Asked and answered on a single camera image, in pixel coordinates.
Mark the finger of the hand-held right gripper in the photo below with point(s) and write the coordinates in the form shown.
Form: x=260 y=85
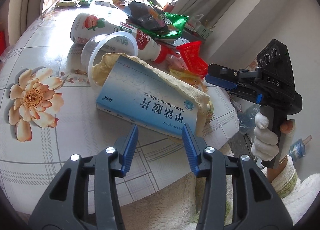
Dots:
x=220 y=82
x=225 y=73

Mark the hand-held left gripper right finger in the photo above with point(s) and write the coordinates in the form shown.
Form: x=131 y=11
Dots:
x=191 y=149

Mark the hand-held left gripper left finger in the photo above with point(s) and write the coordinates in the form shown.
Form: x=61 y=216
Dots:
x=130 y=149

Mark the blue white medicine box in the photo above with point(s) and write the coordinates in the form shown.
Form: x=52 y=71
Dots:
x=150 y=99

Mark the glossy green snack bag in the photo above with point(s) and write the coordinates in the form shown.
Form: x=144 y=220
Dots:
x=177 y=21

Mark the white strawberry drink bottle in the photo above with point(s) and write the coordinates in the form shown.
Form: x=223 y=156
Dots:
x=85 y=24

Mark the person's right forearm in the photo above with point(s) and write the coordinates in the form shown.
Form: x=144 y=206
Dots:
x=287 y=177

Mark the person's right hand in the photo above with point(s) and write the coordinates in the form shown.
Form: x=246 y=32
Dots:
x=265 y=142

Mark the red plastic wrapper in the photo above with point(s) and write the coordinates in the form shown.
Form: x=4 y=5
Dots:
x=192 y=57

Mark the yellow orange sachet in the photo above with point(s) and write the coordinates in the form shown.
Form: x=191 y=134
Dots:
x=182 y=74

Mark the green plastic storage basket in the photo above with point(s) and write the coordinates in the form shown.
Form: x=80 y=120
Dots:
x=204 y=32

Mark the cream fleece robe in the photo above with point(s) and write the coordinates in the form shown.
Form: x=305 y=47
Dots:
x=175 y=207

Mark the blue printed plastic bag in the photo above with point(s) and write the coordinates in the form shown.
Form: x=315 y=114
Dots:
x=298 y=147

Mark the red thermos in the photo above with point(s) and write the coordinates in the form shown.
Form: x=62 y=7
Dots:
x=169 y=5

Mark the dark snack bag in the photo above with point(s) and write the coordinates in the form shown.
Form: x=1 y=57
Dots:
x=147 y=14

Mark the clear plastic cup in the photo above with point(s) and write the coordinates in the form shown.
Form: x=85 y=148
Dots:
x=105 y=44

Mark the orange snack bag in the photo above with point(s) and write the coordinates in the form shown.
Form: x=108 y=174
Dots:
x=120 y=0

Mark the small green packet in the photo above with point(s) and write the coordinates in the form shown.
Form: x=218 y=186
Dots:
x=86 y=2

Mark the beige packet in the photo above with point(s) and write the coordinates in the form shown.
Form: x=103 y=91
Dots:
x=66 y=2

